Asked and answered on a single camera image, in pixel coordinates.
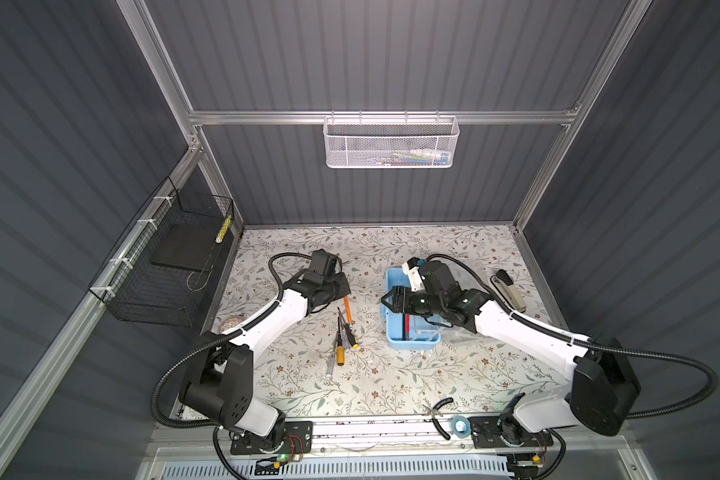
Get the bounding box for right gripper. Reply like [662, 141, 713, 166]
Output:
[380, 285, 443, 316]

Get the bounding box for thin orange precision screwdriver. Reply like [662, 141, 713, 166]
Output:
[343, 295, 353, 325]

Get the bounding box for light blue plastic toolbox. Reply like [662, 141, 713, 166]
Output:
[380, 261, 468, 351]

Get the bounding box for yellow black screwdriver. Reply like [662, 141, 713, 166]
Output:
[337, 308, 359, 349]

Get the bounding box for clear handled small screwdriver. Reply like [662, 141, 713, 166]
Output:
[326, 355, 336, 379]

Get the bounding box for orange handled screwdriver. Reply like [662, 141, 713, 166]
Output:
[335, 328, 345, 366]

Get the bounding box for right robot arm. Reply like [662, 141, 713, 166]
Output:
[381, 258, 641, 446]

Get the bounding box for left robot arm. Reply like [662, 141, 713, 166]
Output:
[178, 249, 351, 438]

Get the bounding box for black beige stapler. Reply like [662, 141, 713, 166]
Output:
[490, 269, 527, 313]

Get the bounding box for yellow marker in basket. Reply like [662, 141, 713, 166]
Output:
[215, 215, 232, 244]

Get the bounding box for blue tape roll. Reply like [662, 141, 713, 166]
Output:
[450, 415, 471, 439]

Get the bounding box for black foam pad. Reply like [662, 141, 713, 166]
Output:
[150, 224, 220, 272]

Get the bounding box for markers in white basket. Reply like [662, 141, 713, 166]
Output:
[369, 149, 452, 168]

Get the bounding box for white perforated vent strip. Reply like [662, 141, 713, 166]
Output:
[158, 454, 511, 480]

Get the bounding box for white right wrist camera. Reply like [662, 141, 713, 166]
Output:
[402, 257, 425, 292]

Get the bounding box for white wire mesh basket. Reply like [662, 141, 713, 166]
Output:
[322, 115, 460, 169]

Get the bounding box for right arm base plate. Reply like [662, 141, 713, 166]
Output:
[468, 414, 554, 449]

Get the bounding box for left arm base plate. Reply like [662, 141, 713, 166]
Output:
[229, 421, 314, 455]

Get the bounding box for black wire basket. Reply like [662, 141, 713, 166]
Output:
[89, 180, 235, 327]

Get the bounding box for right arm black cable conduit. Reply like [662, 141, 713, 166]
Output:
[425, 253, 719, 480]

